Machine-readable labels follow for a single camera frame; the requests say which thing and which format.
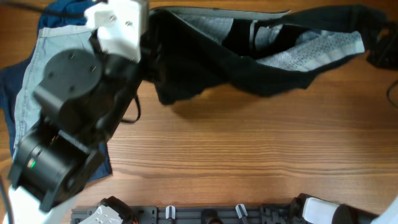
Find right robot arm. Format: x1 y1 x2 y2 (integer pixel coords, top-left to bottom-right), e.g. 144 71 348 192
289 29 397 224

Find black shorts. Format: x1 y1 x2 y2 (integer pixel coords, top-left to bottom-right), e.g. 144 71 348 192
142 5 387 105

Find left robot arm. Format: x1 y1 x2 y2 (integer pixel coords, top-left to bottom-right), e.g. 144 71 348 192
2 49 143 223

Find light denim shorts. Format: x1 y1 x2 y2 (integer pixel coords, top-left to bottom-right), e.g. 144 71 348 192
11 26 93 154

